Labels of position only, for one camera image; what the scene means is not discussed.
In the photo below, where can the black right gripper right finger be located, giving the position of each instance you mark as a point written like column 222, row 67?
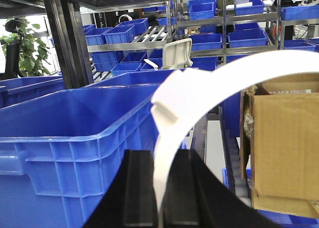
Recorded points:
column 195, row 198

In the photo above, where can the large blue target bin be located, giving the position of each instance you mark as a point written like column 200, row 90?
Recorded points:
column 60, row 152

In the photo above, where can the black rack post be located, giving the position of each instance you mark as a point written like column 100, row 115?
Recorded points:
column 70, row 43

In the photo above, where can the green potted plant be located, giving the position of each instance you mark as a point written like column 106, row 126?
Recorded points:
column 24, row 53

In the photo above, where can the open cardboard box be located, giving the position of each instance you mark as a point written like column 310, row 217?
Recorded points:
column 279, row 131

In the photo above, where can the white plastic chair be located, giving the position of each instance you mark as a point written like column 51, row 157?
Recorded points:
column 175, row 55

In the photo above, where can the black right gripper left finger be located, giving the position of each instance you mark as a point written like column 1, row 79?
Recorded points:
column 130, row 199

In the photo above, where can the white curved PVC pipe clamp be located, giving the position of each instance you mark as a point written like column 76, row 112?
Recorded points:
column 186, row 96

